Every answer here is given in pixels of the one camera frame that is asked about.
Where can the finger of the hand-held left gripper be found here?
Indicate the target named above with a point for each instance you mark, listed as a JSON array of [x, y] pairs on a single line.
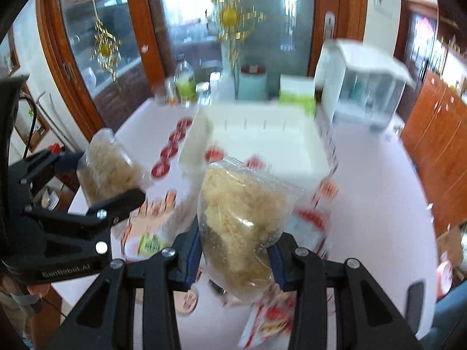
[[67, 162], [109, 209]]

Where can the glass jar orange contents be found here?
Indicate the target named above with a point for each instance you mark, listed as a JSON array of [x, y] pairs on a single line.
[[169, 93]]

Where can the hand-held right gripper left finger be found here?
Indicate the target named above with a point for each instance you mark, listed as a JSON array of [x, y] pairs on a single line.
[[190, 259]]

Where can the green and white box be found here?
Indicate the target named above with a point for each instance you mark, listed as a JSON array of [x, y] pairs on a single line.
[[297, 94]]

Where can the cardboard box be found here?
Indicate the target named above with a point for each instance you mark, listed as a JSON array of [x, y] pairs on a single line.
[[452, 242]]

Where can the white organizer with clear drawers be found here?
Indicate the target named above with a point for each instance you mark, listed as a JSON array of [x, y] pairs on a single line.
[[365, 84]]

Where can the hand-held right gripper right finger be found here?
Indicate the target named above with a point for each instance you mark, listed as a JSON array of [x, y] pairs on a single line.
[[279, 268]]

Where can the clear bag of beige snack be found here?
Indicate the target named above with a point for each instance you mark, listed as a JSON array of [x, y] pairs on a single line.
[[237, 226], [105, 167]]

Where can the person's left hand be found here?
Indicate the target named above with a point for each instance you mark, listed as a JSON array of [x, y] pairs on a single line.
[[36, 290]]

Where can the gold hanging ornament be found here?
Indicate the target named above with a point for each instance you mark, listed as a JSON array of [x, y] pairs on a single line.
[[231, 18], [104, 47]]

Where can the teal cylindrical canister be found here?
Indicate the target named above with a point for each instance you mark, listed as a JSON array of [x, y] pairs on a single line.
[[251, 82]]

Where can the white packet green label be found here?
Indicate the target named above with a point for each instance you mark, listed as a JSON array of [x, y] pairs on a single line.
[[149, 244]]

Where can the clear bottle green label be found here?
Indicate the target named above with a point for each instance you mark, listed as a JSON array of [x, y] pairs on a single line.
[[184, 80]]

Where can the wooden framed glass door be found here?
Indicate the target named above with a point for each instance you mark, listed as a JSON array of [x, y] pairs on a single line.
[[109, 25]]

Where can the white plastic storage bin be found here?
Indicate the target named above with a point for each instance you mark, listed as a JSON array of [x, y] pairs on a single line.
[[270, 142]]

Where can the red and white snack packet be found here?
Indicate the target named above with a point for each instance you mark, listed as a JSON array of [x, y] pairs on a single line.
[[270, 322]]

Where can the printed cartoon table mat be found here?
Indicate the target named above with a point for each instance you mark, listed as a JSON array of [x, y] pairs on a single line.
[[375, 189]]

